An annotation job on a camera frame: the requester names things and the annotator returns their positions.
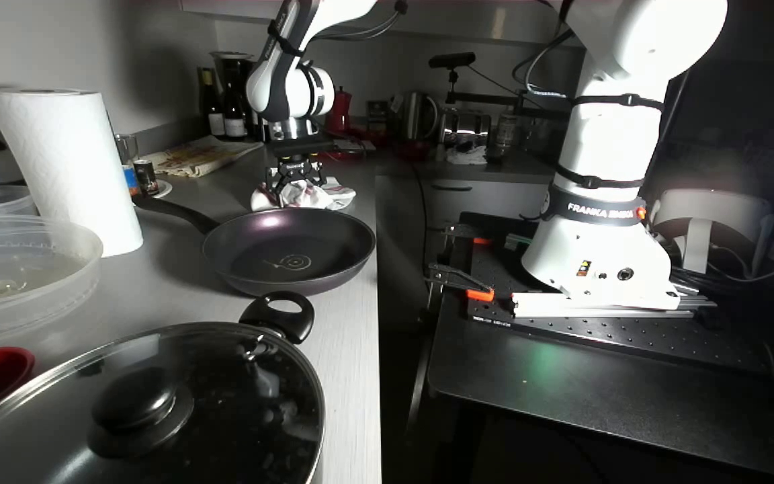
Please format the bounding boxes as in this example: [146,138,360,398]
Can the white paper towel roll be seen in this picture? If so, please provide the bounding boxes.
[0,89,142,258]

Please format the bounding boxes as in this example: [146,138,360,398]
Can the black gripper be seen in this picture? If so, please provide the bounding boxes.
[265,138,329,191]

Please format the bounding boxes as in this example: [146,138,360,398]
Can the clear plastic bowl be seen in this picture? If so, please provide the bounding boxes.
[0,216,102,336]

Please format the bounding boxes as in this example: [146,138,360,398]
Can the dark small jar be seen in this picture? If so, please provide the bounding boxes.
[135,162,159,193]

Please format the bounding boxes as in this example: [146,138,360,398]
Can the orange black clamp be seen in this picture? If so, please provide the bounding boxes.
[428,263,497,305]

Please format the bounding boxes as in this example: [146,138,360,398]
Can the dark wine bottle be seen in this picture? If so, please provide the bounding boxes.
[198,68,225,140]

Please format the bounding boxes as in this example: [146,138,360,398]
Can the black pot with glass lid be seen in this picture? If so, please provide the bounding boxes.
[0,294,325,484]

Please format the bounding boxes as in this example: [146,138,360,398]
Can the black mounting table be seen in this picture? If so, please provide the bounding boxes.
[428,212,774,477]

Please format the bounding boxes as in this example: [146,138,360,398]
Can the blue can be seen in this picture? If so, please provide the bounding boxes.
[122,164,139,193]

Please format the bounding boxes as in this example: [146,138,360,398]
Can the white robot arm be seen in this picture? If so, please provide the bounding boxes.
[247,0,728,318]

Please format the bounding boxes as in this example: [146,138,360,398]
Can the white towel red stripe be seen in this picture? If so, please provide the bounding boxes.
[249,179,357,211]

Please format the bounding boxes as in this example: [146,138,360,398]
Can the black frying pan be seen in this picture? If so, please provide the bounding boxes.
[135,196,377,296]

